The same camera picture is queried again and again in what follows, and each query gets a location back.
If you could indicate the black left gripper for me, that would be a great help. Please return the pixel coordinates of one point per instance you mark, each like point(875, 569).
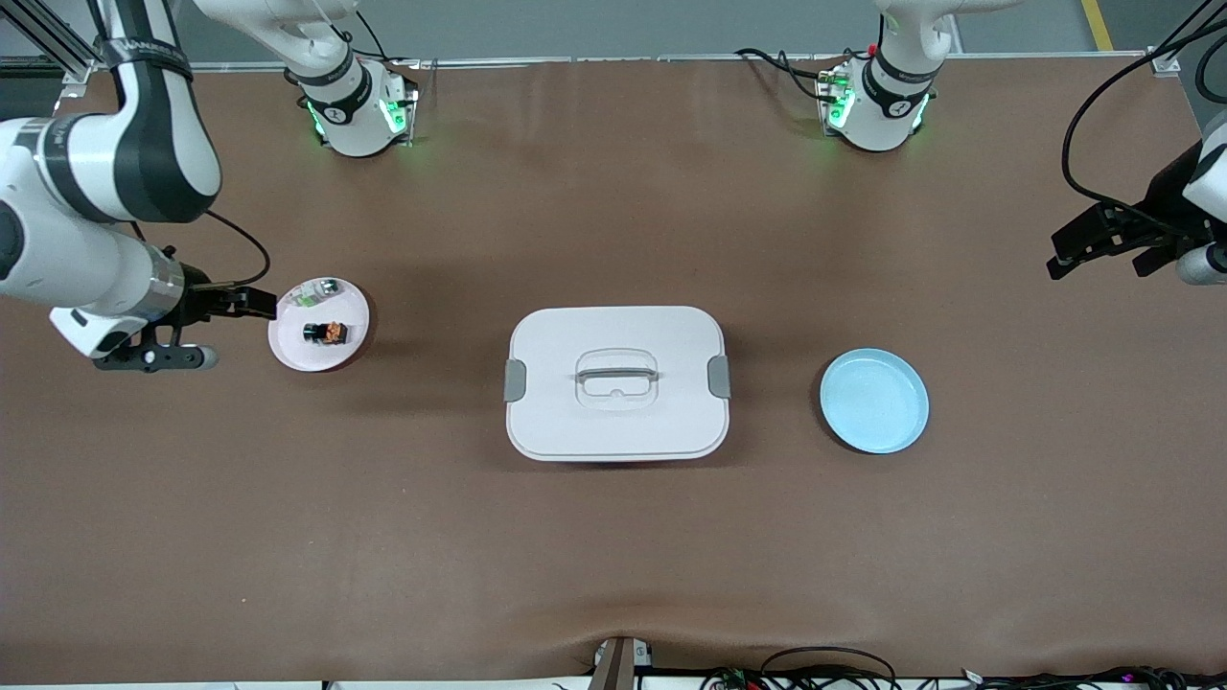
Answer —
point(1157, 204)

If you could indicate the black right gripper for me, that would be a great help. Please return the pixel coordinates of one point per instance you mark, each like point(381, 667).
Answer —
point(200, 298)

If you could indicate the orange and black push switch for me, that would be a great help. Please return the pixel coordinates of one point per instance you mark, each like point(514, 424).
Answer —
point(332, 333)

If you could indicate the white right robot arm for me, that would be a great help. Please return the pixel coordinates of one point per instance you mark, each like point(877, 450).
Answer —
point(57, 259)

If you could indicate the white lidded storage box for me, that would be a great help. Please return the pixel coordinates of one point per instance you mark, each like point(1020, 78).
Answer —
point(613, 431)

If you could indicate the pink round plate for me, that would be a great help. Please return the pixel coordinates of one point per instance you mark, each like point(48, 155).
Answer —
point(307, 356)

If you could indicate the brown table cover mat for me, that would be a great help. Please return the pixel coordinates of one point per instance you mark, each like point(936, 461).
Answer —
point(288, 527)

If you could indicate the light blue round plate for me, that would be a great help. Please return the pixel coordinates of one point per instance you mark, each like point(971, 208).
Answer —
point(874, 402)

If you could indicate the green and white push switch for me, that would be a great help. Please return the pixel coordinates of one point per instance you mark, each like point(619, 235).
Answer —
point(307, 299)

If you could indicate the aluminium table frame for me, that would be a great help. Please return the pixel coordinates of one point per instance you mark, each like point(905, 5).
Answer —
point(623, 59)

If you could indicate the brown and grey edge bracket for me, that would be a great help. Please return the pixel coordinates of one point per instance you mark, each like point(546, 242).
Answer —
point(613, 666)

